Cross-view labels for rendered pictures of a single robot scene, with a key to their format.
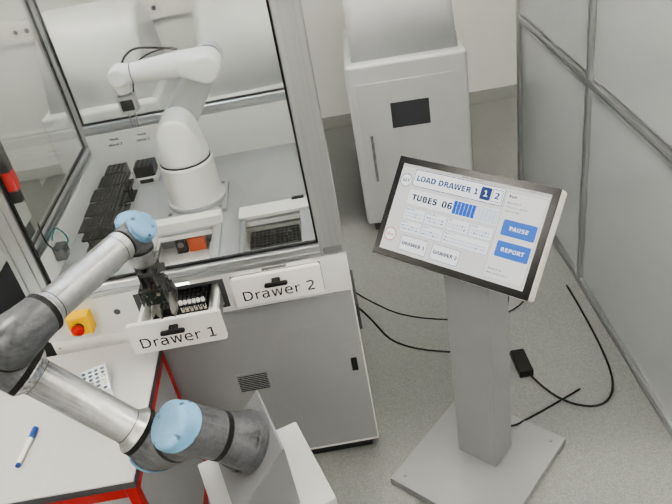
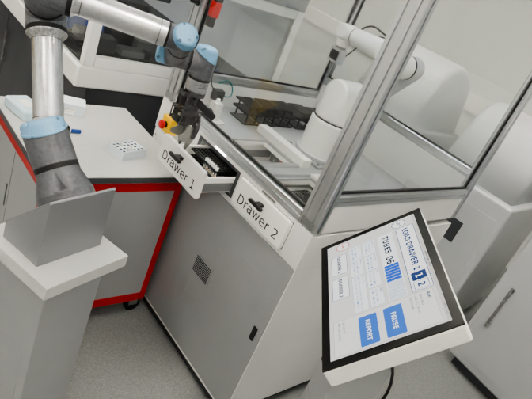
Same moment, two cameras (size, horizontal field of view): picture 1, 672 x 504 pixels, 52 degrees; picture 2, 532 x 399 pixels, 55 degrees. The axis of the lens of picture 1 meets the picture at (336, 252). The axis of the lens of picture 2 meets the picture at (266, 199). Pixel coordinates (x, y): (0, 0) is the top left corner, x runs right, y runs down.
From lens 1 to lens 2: 110 cm
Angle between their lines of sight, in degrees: 35
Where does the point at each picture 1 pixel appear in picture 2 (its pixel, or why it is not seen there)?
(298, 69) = (393, 50)
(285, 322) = (245, 247)
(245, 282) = (246, 188)
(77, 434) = (80, 149)
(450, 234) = (362, 279)
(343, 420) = (217, 368)
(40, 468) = not seen: hidden behind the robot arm
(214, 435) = (43, 152)
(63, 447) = not seen: hidden behind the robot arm
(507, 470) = not seen: outside the picture
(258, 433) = (65, 189)
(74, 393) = (43, 62)
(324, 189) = (337, 167)
